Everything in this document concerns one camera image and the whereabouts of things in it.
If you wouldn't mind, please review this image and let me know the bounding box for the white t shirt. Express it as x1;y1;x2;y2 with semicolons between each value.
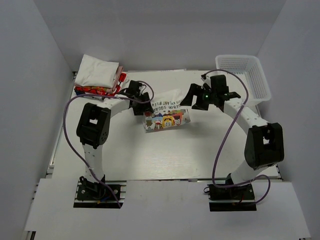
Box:
75;54;119;88
143;89;191;133

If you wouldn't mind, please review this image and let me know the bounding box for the red printed t shirt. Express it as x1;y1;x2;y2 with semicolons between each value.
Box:
74;72;128;99

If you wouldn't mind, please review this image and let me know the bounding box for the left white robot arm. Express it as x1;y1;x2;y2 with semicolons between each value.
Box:
76;80;153;183

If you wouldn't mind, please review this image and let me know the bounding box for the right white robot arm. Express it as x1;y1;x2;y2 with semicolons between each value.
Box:
180;74;285;188

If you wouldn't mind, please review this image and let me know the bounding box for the white plastic basket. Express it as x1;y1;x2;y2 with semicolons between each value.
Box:
215;54;272;106

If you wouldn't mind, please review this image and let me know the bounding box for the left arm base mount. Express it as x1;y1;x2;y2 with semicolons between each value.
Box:
73;176;127;209

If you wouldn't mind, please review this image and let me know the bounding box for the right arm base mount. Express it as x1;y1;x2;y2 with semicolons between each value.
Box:
203;184;257;212

